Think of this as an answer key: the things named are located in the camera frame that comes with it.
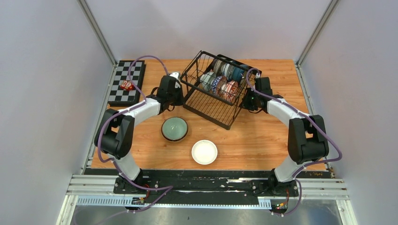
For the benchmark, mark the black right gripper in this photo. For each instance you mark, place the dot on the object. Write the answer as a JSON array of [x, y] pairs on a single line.
[[245, 102]]

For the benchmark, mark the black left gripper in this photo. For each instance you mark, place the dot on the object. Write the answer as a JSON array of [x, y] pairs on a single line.
[[180, 101]]

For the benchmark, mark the orange floral pattern bowl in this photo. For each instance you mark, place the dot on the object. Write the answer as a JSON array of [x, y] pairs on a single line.
[[229, 90]]

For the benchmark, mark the orange geometric pattern bowl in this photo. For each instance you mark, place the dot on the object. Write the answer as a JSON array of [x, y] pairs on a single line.
[[215, 83]]

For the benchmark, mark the black wire dish rack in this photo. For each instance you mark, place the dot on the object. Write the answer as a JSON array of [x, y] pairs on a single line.
[[213, 108]]

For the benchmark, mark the white blue striped bowl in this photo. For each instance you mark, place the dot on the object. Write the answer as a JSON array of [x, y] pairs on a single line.
[[227, 70]]

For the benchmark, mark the teal dashed pattern bowl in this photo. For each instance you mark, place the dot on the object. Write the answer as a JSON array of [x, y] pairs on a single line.
[[207, 80]]

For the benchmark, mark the beige interior bowl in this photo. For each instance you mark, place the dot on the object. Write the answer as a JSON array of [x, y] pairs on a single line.
[[217, 69]]

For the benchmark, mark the white orange bowl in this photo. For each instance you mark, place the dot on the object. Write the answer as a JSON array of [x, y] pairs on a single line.
[[204, 152]]

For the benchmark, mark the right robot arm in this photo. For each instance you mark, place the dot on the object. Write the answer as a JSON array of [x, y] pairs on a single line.
[[306, 142]]

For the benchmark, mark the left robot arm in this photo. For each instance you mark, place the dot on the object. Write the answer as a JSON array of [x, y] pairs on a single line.
[[114, 137]]

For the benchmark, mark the red owl toy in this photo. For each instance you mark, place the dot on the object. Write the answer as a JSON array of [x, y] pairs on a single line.
[[127, 85]]

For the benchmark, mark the black white chessboard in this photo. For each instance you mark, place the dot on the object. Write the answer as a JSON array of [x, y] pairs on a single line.
[[123, 91]]

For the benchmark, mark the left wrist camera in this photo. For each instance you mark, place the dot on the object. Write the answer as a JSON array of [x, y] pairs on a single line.
[[176, 76]]

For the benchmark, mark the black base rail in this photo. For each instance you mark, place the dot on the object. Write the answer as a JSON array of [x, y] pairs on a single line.
[[188, 189]]

